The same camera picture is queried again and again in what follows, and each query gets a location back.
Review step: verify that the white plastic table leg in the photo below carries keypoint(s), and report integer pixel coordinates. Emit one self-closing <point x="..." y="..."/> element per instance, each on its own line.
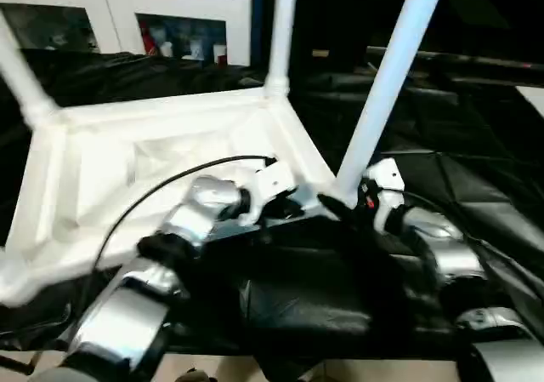
<point x="282" y="24"/>
<point x="21" y="80"/>
<point x="391" y="58"/>

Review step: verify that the white plastic table top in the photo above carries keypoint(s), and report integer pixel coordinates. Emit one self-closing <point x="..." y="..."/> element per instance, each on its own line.
<point x="106" y="144"/>

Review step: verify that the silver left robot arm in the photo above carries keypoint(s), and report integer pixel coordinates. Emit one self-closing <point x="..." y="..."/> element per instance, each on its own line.
<point x="208" y="195"/>

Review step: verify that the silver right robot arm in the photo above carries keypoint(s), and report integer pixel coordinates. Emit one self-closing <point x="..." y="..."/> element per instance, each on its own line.
<point x="442" y="233"/>

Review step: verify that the black mat cover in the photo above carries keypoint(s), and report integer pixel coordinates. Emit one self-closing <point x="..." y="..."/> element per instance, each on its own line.
<point x="467" y="165"/>

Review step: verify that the small brass fitting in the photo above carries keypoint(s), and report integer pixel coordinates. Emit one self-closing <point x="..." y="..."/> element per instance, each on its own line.
<point x="320" y="53"/>

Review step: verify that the long black rod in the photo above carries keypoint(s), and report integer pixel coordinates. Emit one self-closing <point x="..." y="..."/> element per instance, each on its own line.
<point x="467" y="58"/>

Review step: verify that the grey rounded robot foot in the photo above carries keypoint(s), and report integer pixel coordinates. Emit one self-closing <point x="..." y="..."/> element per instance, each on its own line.
<point x="197" y="375"/>

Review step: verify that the white flat board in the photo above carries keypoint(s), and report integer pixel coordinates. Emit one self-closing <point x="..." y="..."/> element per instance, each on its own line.
<point x="533" y="99"/>

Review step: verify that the red item behind glass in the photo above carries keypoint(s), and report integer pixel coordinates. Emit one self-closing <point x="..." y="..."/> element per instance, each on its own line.
<point x="149" y="41"/>

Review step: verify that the grey robot torso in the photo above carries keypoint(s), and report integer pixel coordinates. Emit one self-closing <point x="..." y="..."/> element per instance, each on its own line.
<point x="55" y="375"/>

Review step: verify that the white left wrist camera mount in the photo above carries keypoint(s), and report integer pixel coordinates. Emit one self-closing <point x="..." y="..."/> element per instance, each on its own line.
<point x="272" y="182"/>

